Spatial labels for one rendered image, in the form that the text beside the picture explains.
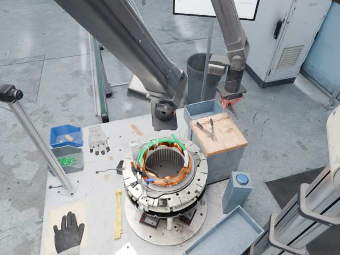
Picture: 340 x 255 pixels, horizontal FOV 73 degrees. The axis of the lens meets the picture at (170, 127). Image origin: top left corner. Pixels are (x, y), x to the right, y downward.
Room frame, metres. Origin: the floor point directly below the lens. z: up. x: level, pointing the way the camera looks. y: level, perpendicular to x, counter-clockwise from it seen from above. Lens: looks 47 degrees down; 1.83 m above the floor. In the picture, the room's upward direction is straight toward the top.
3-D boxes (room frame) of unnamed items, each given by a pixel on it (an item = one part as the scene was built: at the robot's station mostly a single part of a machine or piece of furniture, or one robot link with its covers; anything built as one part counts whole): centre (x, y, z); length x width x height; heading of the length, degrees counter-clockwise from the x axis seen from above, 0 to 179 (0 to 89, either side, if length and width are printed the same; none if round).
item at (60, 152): (0.71, 0.55, 0.82); 0.16 x 0.14 x 0.07; 105
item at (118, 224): (0.43, 0.24, 0.80); 0.22 x 0.04 x 0.03; 9
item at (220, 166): (0.69, -0.21, 0.91); 0.19 x 0.19 x 0.26; 18
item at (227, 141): (0.69, -0.21, 1.05); 0.20 x 0.19 x 0.02; 18
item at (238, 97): (0.73, -0.24, 1.22); 0.07 x 0.07 x 0.09; 18
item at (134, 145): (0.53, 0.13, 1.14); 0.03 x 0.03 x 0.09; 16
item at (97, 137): (0.88, 0.42, 0.79); 0.24 x 0.12 x 0.02; 16
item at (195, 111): (0.84, -0.17, 0.92); 0.17 x 0.11 x 0.28; 108
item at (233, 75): (0.73, -0.23, 1.36); 0.07 x 0.06 x 0.07; 69
